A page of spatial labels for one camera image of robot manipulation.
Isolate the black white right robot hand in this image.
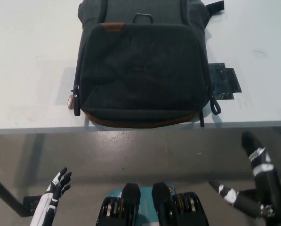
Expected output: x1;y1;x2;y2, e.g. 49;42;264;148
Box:
208;131;281;226

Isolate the black ribbed left torso block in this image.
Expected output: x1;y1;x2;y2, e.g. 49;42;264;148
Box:
96;183;142;226

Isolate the black ribbed right torso block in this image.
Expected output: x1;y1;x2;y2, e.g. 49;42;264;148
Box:
152;182;210;226

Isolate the teal robot torso plate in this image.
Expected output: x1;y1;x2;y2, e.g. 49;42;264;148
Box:
106;186;177;226

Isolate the black tape patch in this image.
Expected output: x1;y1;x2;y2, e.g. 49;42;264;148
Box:
208;62;243;100

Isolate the black slanted table leg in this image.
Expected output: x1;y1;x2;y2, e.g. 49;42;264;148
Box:
0;164;27;216

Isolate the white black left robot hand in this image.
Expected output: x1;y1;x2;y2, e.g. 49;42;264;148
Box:
29;167;72;226

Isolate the black ribbed torso block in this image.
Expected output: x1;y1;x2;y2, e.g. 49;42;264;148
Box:
96;183;142;226
152;182;210;226

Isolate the black table foot plate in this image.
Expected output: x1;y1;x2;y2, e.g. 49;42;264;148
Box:
22;195;47;216

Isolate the dark grey flap backpack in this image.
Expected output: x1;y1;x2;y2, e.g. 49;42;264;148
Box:
71;0;225;129

